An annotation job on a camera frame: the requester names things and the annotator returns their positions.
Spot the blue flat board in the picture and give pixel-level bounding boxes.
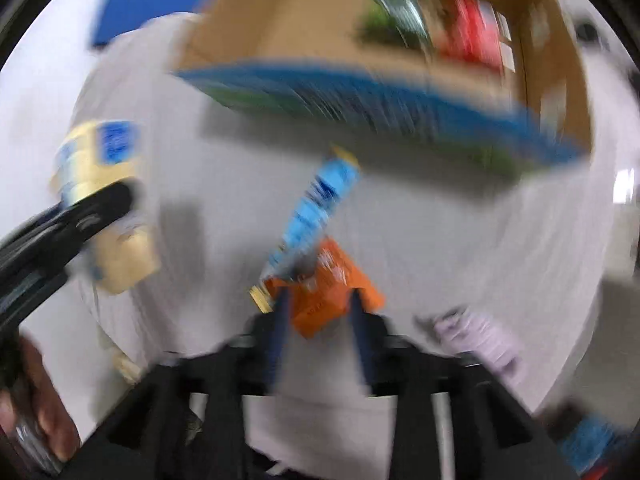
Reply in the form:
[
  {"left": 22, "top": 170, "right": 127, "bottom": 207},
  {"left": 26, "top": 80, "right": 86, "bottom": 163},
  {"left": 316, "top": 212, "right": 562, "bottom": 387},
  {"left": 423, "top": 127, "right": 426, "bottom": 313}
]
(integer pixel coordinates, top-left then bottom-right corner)
[{"left": 91, "top": 0, "right": 223, "bottom": 47}]

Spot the light blue packet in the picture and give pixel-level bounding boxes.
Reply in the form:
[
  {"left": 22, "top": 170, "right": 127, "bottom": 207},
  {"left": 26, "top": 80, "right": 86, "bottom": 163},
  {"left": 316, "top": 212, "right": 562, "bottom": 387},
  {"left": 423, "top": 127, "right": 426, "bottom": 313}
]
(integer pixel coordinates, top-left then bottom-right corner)
[{"left": 557, "top": 412, "right": 632, "bottom": 476}]

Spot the yellow packet with blue label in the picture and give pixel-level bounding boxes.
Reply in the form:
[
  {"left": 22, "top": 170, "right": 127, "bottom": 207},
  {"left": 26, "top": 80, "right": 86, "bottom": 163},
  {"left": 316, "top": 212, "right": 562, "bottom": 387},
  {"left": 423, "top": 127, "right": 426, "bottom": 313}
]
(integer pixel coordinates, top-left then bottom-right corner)
[{"left": 49, "top": 119, "right": 162, "bottom": 295}]

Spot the pale purple packet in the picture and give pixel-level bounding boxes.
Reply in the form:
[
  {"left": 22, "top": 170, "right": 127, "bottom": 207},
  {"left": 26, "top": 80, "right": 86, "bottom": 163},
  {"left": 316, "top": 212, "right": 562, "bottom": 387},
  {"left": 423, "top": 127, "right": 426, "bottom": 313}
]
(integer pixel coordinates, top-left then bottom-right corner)
[{"left": 415, "top": 307, "right": 523, "bottom": 376}]

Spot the blue snack packet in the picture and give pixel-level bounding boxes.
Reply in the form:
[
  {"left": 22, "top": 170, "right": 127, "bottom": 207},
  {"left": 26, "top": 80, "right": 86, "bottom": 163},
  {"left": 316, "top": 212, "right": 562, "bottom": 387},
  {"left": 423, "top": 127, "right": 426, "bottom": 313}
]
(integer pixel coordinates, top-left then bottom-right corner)
[{"left": 249, "top": 146, "right": 362, "bottom": 311}]

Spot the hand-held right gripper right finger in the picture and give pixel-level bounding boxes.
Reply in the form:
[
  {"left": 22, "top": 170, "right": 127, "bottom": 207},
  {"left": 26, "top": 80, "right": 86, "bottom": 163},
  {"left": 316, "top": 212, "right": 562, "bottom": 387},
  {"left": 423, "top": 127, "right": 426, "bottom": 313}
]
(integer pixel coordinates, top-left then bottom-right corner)
[{"left": 348, "top": 290, "right": 576, "bottom": 480}]

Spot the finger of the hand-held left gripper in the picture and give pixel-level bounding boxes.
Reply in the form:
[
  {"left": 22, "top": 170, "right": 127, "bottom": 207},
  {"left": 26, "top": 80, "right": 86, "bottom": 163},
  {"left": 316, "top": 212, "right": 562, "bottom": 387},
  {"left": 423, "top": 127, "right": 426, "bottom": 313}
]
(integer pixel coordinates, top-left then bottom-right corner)
[{"left": 47, "top": 181, "right": 136, "bottom": 253}]

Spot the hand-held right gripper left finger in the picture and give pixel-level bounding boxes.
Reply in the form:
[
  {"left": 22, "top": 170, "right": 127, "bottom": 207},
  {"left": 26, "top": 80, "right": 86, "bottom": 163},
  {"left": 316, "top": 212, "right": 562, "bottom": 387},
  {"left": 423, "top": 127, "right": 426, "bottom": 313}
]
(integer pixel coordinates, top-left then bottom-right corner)
[{"left": 65, "top": 289, "right": 293, "bottom": 480}]

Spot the cardboard box with blue print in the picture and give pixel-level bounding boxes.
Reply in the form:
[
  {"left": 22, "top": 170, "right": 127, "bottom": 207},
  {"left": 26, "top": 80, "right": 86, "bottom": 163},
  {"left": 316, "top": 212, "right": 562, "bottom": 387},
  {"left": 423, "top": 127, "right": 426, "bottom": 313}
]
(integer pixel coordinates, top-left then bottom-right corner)
[{"left": 169, "top": 0, "right": 597, "bottom": 182}]

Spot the orange snack packet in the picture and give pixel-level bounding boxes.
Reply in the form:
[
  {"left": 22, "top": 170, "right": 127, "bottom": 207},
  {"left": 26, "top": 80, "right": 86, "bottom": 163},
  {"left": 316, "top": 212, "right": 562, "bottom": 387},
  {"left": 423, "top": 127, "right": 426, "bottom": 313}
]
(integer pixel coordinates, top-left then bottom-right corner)
[{"left": 262, "top": 236, "right": 387, "bottom": 339}]

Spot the person's left hand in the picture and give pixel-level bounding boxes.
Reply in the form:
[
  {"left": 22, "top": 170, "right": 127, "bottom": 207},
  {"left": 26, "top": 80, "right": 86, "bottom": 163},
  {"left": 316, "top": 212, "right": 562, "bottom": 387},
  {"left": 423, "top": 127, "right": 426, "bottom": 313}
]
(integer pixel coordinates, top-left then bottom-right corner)
[{"left": 0, "top": 332, "right": 82, "bottom": 463}]

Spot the red packet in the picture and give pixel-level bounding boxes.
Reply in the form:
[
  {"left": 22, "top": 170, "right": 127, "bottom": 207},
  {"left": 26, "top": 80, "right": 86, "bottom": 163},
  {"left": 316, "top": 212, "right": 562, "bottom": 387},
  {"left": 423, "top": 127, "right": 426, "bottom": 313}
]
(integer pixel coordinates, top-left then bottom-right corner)
[{"left": 434, "top": 0, "right": 516, "bottom": 73}]

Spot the green packet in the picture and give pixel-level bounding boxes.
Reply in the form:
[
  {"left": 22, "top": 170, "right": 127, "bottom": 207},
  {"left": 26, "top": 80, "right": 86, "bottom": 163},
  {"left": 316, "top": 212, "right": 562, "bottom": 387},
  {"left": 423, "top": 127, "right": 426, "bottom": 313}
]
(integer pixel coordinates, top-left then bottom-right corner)
[{"left": 356, "top": 0, "right": 435, "bottom": 51}]

